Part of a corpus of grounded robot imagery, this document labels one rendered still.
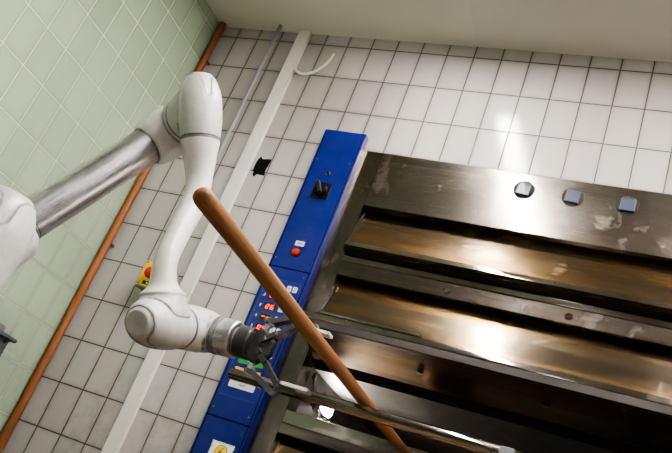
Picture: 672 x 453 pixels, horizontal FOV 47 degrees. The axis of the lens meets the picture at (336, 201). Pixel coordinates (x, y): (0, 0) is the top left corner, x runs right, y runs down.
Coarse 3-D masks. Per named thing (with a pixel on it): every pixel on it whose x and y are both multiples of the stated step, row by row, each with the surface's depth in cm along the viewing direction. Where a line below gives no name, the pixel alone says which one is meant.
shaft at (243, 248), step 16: (208, 192) 107; (208, 208) 108; (224, 208) 112; (224, 224) 112; (240, 240) 117; (240, 256) 120; (256, 256) 122; (256, 272) 125; (272, 272) 129; (272, 288) 130; (288, 304) 137; (304, 320) 144; (304, 336) 149; (320, 336) 152; (320, 352) 156; (336, 368) 165; (352, 384) 175; (368, 400) 187; (384, 432) 208
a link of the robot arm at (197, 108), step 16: (192, 80) 196; (208, 80) 197; (176, 96) 199; (192, 96) 194; (208, 96) 195; (176, 112) 197; (192, 112) 193; (208, 112) 193; (176, 128) 198; (192, 128) 192; (208, 128) 193
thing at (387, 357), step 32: (320, 320) 225; (352, 352) 226; (384, 352) 218; (416, 352) 211; (448, 352) 209; (416, 384) 225; (448, 384) 217; (480, 384) 210; (512, 384) 203; (544, 384) 197; (576, 384) 195; (544, 416) 209; (576, 416) 202; (608, 416) 196; (640, 416) 190
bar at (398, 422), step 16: (256, 384) 195; (272, 384) 193; (304, 400) 189; (320, 400) 187; (336, 400) 186; (368, 416) 182; (384, 416) 181; (400, 416) 180; (416, 432) 177; (432, 432) 176; (448, 432) 175; (464, 448) 173; (480, 448) 171; (496, 448) 170; (512, 448) 169
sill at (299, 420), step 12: (288, 420) 227; (300, 420) 226; (312, 420) 225; (324, 432) 222; (336, 432) 221; (348, 432) 220; (360, 432) 219; (360, 444) 217; (372, 444) 216; (384, 444) 215; (396, 444) 214
